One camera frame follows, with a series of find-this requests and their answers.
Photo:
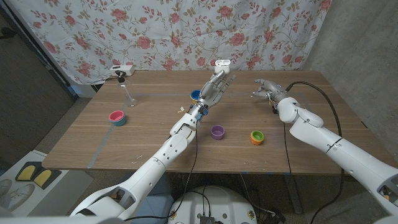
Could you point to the orange plastic cup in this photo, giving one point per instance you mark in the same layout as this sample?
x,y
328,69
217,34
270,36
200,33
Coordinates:
x,y
257,142

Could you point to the yellow plastic cup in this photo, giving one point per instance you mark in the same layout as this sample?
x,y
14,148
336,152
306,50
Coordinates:
x,y
194,102

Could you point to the purple plastic cup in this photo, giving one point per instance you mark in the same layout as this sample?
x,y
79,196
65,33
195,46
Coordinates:
x,y
217,132

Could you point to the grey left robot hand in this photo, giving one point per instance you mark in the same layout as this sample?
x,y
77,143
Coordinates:
x,y
211,91

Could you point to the white airpods case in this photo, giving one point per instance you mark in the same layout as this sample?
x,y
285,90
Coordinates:
x,y
222,66

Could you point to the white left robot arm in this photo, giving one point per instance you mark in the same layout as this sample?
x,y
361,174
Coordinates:
x,y
155,168

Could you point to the blue plastic cup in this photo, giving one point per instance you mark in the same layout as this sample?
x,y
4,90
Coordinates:
x,y
195,94

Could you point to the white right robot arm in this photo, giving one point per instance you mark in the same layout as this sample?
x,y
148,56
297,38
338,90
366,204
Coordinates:
x,y
335,143

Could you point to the floral print backdrop cloth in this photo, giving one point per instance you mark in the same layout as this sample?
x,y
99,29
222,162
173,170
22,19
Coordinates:
x,y
186,31

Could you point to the teal plastic cup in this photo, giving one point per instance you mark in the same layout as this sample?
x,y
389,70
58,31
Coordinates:
x,y
120,123

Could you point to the grey table leg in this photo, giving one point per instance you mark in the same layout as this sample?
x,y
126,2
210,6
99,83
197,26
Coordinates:
x,y
292,193

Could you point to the black power adapter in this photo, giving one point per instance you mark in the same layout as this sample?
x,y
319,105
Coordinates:
x,y
275,217

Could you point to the white floor mat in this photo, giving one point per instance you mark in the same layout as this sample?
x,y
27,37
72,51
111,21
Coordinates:
x,y
68,189

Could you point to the green plastic cup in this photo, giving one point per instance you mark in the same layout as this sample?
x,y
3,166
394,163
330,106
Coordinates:
x,y
257,135

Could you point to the white power strip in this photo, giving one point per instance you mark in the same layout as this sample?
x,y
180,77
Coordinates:
x,y
124,69

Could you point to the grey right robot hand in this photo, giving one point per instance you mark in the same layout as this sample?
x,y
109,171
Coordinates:
x,y
273,90

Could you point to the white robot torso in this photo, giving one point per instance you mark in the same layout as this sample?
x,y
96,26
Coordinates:
x,y
224,202

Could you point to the pink plastic cup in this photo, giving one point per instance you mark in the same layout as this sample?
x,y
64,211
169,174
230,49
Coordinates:
x,y
116,115

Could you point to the black slipper yellow insole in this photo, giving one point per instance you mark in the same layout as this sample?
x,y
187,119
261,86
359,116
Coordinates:
x,y
43,178
26,172

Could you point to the white sneaker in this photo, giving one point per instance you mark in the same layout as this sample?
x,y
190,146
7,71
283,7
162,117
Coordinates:
x,y
20,196
4,186

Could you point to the black plug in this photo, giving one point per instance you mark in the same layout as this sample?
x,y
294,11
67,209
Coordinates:
x,y
120,76

